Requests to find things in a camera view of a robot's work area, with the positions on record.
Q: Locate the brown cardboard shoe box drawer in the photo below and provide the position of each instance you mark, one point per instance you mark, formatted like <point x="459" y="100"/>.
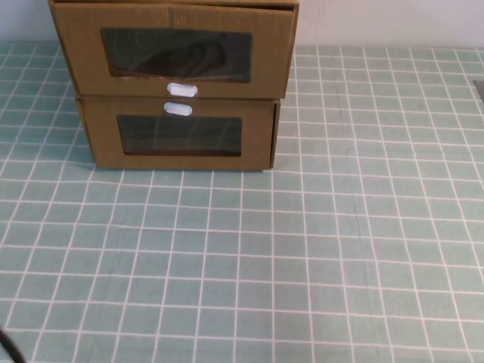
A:
<point x="83" y="56"/>
<point x="102" y="151"/>

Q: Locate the brown cardboard shoe box sleeve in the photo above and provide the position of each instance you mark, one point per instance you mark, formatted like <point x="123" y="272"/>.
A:
<point x="296" y="7"/>

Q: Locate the lower cardboard drawer with window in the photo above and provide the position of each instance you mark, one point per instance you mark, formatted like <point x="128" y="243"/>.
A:
<point x="276" y="132"/>

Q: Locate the green white grid tablecloth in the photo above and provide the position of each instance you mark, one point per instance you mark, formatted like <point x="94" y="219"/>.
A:
<point x="264" y="264"/>

